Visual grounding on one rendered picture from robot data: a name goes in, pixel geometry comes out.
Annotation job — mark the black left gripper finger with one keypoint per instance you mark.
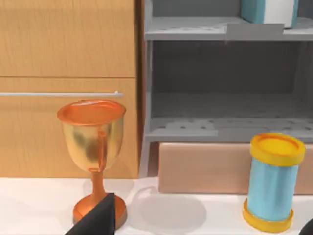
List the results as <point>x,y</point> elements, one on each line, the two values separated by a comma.
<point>100,218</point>

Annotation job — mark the gold and orange trophy cup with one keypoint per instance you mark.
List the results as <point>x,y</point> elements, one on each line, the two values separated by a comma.
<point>91,137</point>

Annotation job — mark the wooden drawer front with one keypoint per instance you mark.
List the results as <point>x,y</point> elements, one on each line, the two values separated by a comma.
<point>36,137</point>

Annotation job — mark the salmon-coloured shallow box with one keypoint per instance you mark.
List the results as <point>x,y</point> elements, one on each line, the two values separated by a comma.
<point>205,169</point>

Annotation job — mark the blue and yellow can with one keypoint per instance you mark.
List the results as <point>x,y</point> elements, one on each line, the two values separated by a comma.
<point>272,181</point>

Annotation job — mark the wooden cupboard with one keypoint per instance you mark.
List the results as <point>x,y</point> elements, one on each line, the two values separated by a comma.
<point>68,39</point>

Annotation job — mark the grey open shelf cabinet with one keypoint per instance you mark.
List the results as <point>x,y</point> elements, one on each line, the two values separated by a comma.
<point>220,73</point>

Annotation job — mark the black rounded object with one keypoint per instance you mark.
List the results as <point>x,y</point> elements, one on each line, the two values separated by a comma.
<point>307,228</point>

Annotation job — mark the teal and white box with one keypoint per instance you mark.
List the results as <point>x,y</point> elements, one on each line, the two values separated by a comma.
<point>269,11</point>

